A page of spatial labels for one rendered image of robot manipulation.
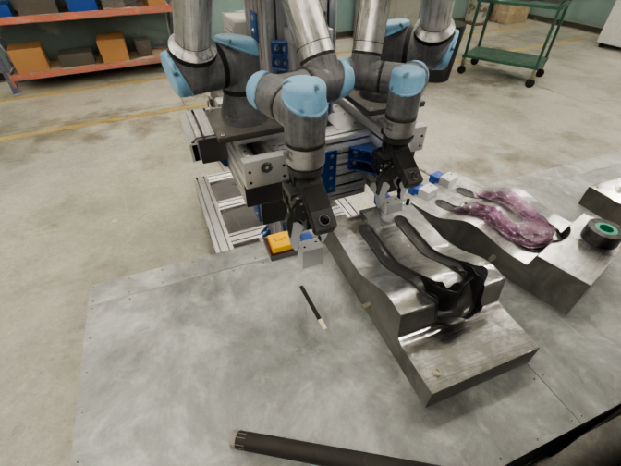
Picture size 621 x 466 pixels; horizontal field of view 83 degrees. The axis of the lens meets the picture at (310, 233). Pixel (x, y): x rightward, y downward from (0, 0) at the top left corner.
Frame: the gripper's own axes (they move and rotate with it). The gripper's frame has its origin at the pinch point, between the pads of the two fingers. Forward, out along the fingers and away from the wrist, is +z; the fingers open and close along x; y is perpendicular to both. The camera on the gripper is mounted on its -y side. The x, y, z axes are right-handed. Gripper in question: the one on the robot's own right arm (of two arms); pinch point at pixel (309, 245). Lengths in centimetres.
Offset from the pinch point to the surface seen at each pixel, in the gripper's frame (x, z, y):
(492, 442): -18, 15, -45
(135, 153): 63, 96, 257
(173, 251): 43, 95, 118
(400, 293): -12.7, 1.6, -18.4
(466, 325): -25.4, 9.0, -26.2
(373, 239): -18.9, 6.9, 2.6
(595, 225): -68, 1, -18
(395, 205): -29.5, 3.9, 10.0
